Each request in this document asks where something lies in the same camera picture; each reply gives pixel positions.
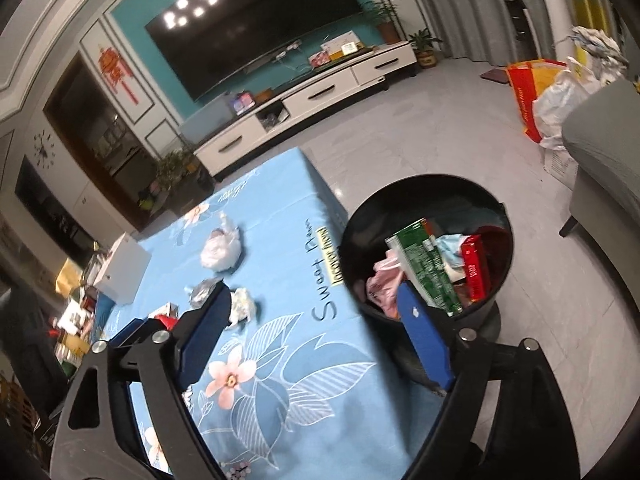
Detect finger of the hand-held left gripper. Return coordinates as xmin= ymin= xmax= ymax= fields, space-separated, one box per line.
xmin=106 ymin=317 xmax=151 ymax=348

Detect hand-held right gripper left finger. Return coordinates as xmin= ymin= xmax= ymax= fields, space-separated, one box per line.
xmin=52 ymin=282 xmax=232 ymax=480

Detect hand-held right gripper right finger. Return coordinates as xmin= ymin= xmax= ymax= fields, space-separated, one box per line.
xmin=397 ymin=280 xmax=593 ymax=480

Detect white tissue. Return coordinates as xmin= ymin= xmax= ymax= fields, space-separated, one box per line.
xmin=227 ymin=287 xmax=258 ymax=328

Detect pink plastic bag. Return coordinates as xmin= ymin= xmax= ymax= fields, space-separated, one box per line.
xmin=366 ymin=252 xmax=408 ymax=311

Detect green snack packet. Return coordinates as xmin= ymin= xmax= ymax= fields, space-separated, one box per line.
xmin=385 ymin=217 xmax=463 ymax=316

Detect red cigarette box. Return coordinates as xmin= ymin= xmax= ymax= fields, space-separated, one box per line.
xmin=460 ymin=235 xmax=493 ymax=303

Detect blue face mask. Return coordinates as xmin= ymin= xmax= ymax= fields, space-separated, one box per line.
xmin=435 ymin=234 xmax=468 ymax=271

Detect white plastic bag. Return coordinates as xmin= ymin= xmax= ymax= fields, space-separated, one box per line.
xmin=200 ymin=212 xmax=243 ymax=273

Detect black trash bin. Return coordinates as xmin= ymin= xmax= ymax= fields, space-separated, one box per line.
xmin=340 ymin=174 xmax=515 ymax=391

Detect white box with red label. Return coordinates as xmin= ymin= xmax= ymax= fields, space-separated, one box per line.
xmin=94 ymin=234 xmax=152 ymax=306

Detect blue floral tablecloth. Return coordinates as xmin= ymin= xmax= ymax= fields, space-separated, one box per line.
xmin=100 ymin=147 xmax=451 ymax=480

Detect bushy potted plant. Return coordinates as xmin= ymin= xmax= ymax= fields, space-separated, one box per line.
xmin=155 ymin=147 xmax=201 ymax=191

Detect glass fish tank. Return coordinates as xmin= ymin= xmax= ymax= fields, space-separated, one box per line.
xmin=180 ymin=92 xmax=236 ymax=146

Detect red and blue boxes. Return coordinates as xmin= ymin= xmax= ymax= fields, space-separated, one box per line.
xmin=230 ymin=91 xmax=256 ymax=115

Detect grey sofa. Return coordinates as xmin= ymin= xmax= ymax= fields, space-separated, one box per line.
xmin=560 ymin=77 xmax=640 ymax=286

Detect white television cabinet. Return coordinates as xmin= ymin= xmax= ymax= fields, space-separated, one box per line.
xmin=195 ymin=40 xmax=418 ymax=181

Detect red and yellow shopping bag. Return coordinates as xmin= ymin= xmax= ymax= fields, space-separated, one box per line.
xmin=507 ymin=59 xmax=571 ymax=143

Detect white plastic sack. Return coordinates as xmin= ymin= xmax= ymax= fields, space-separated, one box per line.
xmin=532 ymin=57 xmax=626 ymax=151

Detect small potted plant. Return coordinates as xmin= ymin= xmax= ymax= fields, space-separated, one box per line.
xmin=407 ymin=29 xmax=443 ymax=68

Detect white and yellow gift box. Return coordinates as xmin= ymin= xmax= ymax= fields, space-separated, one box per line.
xmin=320 ymin=30 xmax=363 ymax=58

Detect tall potted plant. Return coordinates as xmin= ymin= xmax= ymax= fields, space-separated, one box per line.
xmin=361 ymin=1 xmax=403 ymax=45

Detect large black television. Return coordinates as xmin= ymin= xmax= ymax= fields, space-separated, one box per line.
xmin=145 ymin=0 xmax=371 ymax=103

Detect grey curtain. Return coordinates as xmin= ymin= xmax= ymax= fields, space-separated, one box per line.
xmin=405 ymin=0 xmax=591 ymax=61

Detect crumpled newspaper bundle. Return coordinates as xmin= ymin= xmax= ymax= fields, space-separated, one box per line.
xmin=570 ymin=25 xmax=631 ymax=83

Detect black deer wall clock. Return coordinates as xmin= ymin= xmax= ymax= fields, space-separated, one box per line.
xmin=32 ymin=130 xmax=56 ymax=165

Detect red knot wall decoration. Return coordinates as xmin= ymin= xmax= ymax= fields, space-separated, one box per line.
xmin=97 ymin=46 xmax=138 ymax=103

